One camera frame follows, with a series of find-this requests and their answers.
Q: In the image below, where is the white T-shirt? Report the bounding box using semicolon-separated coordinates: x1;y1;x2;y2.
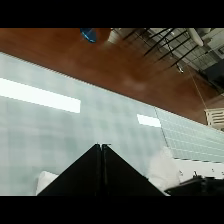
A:
35;145;182;197

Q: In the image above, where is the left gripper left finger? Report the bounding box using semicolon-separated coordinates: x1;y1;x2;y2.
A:
37;143;102;197

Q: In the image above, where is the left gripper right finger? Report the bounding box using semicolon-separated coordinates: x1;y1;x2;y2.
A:
101;143;166;197

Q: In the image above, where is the blue round object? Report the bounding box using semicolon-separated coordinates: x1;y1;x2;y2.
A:
79;28;98;44

